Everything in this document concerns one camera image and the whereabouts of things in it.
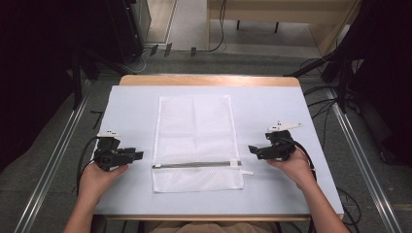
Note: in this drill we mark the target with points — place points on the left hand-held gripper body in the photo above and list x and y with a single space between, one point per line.
108 157

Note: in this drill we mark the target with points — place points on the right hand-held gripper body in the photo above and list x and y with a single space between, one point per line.
281 145

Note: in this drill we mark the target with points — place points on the person's right hand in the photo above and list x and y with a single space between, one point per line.
299 168

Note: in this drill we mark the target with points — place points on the person's left hand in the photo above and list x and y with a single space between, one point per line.
94 183

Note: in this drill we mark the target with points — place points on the black floor tape strip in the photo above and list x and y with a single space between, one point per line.
97 119

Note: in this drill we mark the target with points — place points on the pale blue table cover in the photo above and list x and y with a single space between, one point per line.
265 103

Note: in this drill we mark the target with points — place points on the white mesh laundry bag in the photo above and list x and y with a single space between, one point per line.
194 129

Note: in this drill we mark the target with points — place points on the black metal stand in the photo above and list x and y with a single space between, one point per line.
341 84
77 81

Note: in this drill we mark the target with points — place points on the wooden table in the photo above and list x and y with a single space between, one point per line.
207 80

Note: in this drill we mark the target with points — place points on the person's beige trousers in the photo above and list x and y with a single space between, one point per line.
210 227

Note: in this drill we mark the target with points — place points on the black curtain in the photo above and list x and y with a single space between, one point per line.
385 64
29 71

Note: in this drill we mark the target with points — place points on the black cabinet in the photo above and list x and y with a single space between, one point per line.
124 26

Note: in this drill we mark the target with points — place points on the metal floor rail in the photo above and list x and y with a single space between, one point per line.
366 174
48 181

